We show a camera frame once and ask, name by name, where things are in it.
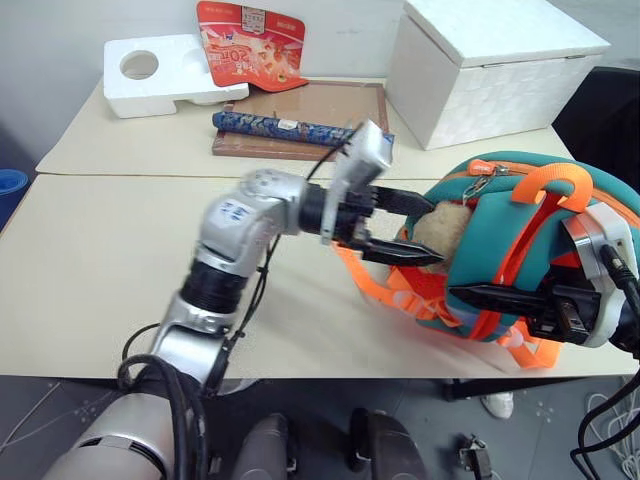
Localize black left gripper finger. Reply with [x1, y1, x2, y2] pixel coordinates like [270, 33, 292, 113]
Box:
[360, 238, 446, 270]
[372, 185, 437, 218]

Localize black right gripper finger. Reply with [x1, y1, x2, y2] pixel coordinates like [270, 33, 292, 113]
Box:
[448, 283, 551, 317]

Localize blue round object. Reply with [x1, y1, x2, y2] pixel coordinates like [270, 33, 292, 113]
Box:
[0, 168, 27, 226]

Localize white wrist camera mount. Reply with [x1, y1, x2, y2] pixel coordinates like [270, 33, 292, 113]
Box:
[319, 118, 397, 246]
[562, 203, 639, 349]

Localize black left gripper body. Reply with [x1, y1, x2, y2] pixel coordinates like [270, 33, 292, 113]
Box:
[332, 184, 382, 261]

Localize black table frame bar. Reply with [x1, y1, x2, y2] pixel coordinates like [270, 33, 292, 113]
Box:
[442, 377, 484, 402]

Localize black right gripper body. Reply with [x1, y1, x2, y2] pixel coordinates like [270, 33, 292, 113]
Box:
[529, 277, 604, 346]

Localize white shoe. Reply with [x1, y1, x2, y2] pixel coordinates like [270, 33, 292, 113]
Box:
[480, 392, 515, 420]

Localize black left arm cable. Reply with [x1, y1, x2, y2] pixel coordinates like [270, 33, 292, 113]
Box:
[115, 127, 364, 480]

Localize white floor cables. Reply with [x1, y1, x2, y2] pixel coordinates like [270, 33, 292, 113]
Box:
[584, 392, 640, 480]

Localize beige plush toy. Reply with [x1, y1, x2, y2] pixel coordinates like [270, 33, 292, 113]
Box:
[414, 202, 474, 274]

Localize red printed snack bag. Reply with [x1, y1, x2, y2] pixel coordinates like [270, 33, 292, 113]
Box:
[195, 0, 310, 95]

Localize dark rounded shape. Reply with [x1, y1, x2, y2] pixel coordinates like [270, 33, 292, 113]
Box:
[234, 412, 301, 480]
[348, 407, 429, 480]

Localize large white styrofoam box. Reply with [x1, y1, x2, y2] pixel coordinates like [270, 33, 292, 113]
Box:
[385, 0, 612, 151]

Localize brown wooden framed board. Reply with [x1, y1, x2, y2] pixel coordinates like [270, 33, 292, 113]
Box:
[210, 82, 399, 161]

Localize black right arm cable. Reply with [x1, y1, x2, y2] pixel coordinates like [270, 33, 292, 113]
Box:
[569, 243, 640, 480]

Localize small black metal bracket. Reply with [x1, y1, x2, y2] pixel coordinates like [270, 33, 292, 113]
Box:
[458, 433, 494, 474]

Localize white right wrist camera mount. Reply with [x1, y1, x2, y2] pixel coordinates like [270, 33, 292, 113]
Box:
[562, 203, 639, 349]

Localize white styrofoam packing insert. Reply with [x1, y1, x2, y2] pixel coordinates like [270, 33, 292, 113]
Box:
[103, 33, 250, 120]

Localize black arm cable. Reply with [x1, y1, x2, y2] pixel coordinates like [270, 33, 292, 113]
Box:
[569, 243, 640, 480]
[115, 127, 364, 480]

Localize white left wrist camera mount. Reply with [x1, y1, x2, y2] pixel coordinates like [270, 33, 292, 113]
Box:
[319, 118, 397, 246]

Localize blue patterned rolled tube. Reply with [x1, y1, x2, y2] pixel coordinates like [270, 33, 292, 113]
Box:
[211, 110, 361, 148]

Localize black chair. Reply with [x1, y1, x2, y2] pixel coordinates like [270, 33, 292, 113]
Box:
[552, 65, 640, 194]

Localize orange and teal backpack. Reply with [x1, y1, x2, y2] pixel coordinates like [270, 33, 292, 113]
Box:
[333, 152, 640, 371]

